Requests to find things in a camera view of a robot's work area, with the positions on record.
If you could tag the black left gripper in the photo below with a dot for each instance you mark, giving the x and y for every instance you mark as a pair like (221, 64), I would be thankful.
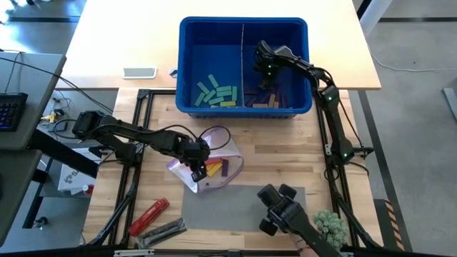
(194, 151)

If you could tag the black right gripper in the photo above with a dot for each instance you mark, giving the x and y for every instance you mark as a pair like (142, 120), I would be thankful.
(267, 60)

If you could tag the orange wooden block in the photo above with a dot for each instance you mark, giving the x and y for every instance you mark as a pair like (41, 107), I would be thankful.
(213, 161)

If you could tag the yellow wooden block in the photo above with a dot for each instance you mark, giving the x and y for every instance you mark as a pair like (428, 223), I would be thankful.
(215, 169)

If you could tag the teal wooden block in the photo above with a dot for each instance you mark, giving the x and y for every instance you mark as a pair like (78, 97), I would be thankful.
(216, 101)
(224, 88)
(224, 94)
(213, 81)
(234, 93)
(203, 87)
(199, 99)
(209, 95)

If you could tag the blue plastic bin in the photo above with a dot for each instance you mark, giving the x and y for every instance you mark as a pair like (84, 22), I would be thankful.
(214, 53)

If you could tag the lime green wooden block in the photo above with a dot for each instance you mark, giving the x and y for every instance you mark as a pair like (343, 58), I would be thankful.
(228, 104)

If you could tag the long grey slotted divider board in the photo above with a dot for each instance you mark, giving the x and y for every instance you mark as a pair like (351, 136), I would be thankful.
(221, 210)

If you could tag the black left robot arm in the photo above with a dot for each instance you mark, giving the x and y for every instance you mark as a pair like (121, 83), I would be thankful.
(125, 130)

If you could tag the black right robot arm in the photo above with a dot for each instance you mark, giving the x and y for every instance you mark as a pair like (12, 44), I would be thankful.
(335, 118)

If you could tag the red plastic tool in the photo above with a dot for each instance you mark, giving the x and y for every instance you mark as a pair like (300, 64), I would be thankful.
(150, 217)

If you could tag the small grey blue object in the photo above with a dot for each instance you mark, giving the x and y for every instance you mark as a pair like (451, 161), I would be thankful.
(173, 73)

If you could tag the dark grey elongated tool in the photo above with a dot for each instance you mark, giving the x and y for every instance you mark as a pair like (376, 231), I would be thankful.
(162, 233)

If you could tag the white smartphone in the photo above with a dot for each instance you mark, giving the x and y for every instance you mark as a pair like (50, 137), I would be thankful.
(139, 73)

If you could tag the red white can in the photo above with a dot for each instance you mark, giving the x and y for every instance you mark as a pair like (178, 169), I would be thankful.
(88, 189)

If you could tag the white mesh chair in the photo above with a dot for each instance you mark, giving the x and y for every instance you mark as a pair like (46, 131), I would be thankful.
(373, 12)

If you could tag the white printed paper box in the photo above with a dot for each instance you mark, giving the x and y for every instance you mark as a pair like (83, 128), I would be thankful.
(71, 178)

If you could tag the black desk support beam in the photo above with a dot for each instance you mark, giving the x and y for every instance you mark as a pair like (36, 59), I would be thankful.
(60, 153)

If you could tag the light wooden desk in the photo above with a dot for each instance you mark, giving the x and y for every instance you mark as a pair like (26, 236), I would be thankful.
(125, 35)

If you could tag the small black electronics box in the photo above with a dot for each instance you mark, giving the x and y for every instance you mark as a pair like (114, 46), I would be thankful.
(57, 127)

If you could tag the person's right hand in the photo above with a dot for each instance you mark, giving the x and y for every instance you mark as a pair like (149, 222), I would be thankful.
(303, 246)

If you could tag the green artificial plant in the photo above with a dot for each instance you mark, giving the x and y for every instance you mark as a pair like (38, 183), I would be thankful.
(330, 228)

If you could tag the black caster wheel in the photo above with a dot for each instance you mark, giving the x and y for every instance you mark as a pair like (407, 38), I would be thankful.
(41, 223)

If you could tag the grey side desk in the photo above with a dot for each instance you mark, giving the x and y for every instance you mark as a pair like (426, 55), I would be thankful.
(32, 78)

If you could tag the black keyboard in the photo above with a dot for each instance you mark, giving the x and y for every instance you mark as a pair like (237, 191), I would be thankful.
(12, 112)

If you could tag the grey metal floor bar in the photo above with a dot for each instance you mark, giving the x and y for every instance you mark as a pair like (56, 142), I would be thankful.
(450, 103)

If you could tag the orange black hazard striped plate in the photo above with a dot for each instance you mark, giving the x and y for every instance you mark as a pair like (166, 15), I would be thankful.
(391, 221)

